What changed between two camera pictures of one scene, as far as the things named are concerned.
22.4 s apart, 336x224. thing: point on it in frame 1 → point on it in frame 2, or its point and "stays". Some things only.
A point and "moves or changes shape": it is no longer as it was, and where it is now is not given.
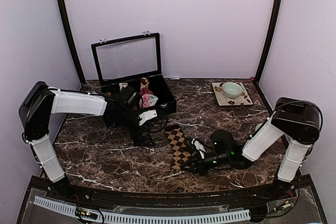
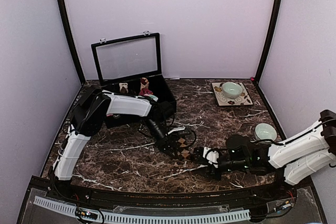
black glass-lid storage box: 123,62 stays
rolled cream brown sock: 144,83 stays
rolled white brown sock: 122,85 stays
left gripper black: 139,141 → 166,144
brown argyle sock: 176,138 moves or changes shape
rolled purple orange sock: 144,91 stays
